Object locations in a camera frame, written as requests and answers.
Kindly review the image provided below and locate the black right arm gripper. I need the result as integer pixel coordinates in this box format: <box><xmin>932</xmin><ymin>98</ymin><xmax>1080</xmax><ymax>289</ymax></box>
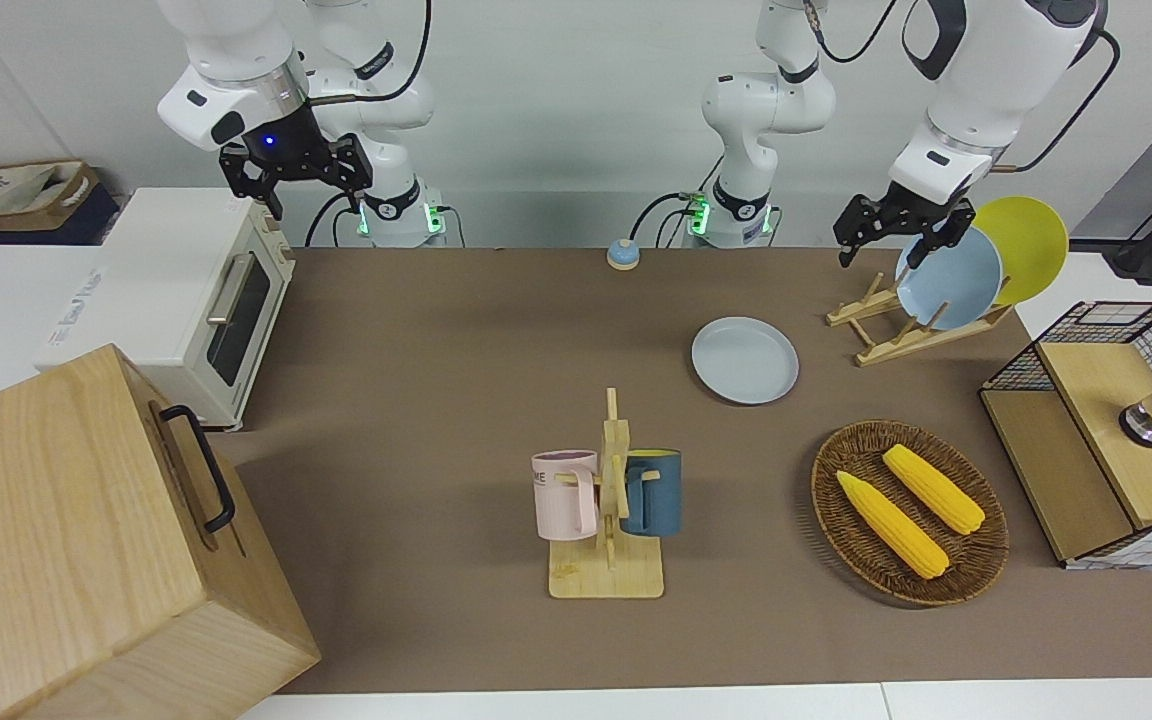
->
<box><xmin>219</xmin><ymin>100</ymin><xmax>374</xmax><ymax>222</ymax></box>

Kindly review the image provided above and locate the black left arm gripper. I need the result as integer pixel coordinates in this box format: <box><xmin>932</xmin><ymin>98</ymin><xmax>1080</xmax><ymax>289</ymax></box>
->
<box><xmin>833</xmin><ymin>183</ymin><xmax>977</xmax><ymax>273</ymax></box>

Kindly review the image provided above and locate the gray round plate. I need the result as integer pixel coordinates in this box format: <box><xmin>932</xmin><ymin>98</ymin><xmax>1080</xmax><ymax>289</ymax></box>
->
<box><xmin>691</xmin><ymin>317</ymin><xmax>800</xmax><ymax>406</ymax></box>

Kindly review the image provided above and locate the light blue plate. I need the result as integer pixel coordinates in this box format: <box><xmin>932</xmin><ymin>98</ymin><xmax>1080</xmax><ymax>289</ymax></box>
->
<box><xmin>896</xmin><ymin>226</ymin><xmax>1004</xmax><ymax>331</ymax></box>

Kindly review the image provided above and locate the wooden plate rack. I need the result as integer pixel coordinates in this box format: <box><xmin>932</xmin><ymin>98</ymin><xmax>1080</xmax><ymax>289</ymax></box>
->
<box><xmin>826</xmin><ymin>272</ymin><xmax>1015</xmax><ymax>367</ymax></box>

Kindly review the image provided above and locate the yellow plate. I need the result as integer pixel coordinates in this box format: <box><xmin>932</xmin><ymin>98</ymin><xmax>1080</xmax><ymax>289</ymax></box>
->
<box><xmin>974</xmin><ymin>196</ymin><xmax>1070</xmax><ymax>306</ymax></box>

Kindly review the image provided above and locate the white toaster oven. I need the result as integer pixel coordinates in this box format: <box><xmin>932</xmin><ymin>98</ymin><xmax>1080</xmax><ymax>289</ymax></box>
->
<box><xmin>33</xmin><ymin>188</ymin><xmax>295</xmax><ymax>431</ymax></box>

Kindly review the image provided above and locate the dark blue bin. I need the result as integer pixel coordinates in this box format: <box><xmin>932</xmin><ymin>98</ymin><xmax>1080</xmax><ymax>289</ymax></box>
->
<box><xmin>0</xmin><ymin>185</ymin><xmax>122</xmax><ymax>273</ymax></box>

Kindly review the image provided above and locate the brown cardboard box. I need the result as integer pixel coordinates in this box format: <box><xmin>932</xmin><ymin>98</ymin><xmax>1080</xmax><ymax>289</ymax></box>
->
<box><xmin>0</xmin><ymin>160</ymin><xmax>102</xmax><ymax>236</ymax></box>

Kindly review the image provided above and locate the yellow corn cob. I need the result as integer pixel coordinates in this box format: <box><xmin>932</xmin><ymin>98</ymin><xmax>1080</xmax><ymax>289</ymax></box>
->
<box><xmin>882</xmin><ymin>443</ymin><xmax>987</xmax><ymax>536</ymax></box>
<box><xmin>836</xmin><ymin>470</ymin><xmax>950</xmax><ymax>581</ymax></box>

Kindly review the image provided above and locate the beige cloth bag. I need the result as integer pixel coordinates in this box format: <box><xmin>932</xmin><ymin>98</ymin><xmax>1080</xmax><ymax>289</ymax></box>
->
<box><xmin>0</xmin><ymin>165</ymin><xmax>72</xmax><ymax>217</ymax></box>

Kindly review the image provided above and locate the brown wicker basket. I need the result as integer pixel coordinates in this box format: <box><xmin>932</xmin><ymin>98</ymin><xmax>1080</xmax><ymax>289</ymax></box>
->
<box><xmin>811</xmin><ymin>420</ymin><xmax>1010</xmax><ymax>607</ymax></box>

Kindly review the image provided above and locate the dark blue mug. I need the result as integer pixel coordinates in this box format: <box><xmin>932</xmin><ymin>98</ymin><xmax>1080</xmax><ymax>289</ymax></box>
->
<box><xmin>620</xmin><ymin>449</ymin><xmax>683</xmax><ymax>538</ymax></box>

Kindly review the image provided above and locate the pink mug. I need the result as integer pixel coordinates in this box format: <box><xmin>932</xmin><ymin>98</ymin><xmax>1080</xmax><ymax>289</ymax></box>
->
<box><xmin>532</xmin><ymin>450</ymin><xmax>601</xmax><ymax>542</ymax></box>

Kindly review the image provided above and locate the wooden drawer cabinet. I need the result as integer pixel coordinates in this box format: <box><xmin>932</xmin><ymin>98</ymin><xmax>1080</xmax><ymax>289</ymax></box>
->
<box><xmin>0</xmin><ymin>344</ymin><xmax>322</xmax><ymax>720</ymax></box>

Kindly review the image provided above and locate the wooden mug tree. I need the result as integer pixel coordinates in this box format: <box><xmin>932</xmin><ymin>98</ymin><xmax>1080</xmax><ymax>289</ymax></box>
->
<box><xmin>548</xmin><ymin>388</ymin><xmax>665</xmax><ymax>600</ymax></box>

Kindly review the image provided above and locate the black base cable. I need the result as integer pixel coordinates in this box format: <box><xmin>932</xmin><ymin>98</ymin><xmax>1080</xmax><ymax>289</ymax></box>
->
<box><xmin>304</xmin><ymin>192</ymin><xmax>357</xmax><ymax>248</ymax></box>
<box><xmin>631</xmin><ymin>190</ymin><xmax>715</xmax><ymax>247</ymax></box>

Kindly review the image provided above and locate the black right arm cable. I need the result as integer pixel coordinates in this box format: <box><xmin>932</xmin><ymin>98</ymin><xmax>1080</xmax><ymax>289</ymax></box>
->
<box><xmin>308</xmin><ymin>0</ymin><xmax>434</xmax><ymax>106</ymax></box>

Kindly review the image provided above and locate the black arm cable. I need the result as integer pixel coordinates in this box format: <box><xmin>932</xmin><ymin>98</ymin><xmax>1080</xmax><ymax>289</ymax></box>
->
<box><xmin>308</xmin><ymin>0</ymin><xmax>434</xmax><ymax>106</ymax></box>
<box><xmin>991</xmin><ymin>30</ymin><xmax>1123</xmax><ymax>173</ymax></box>

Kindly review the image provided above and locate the wire mesh wooden shelf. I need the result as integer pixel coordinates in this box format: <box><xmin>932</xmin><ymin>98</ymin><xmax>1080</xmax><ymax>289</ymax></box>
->
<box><xmin>979</xmin><ymin>300</ymin><xmax>1152</xmax><ymax>571</ymax></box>

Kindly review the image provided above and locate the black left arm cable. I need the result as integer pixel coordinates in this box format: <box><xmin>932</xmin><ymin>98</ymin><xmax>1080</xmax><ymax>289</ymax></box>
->
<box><xmin>991</xmin><ymin>30</ymin><xmax>1123</xmax><ymax>173</ymax></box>

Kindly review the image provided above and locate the black cabinet handle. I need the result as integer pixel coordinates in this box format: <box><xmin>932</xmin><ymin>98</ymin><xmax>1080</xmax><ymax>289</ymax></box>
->
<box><xmin>158</xmin><ymin>404</ymin><xmax>237</xmax><ymax>534</ymax></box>

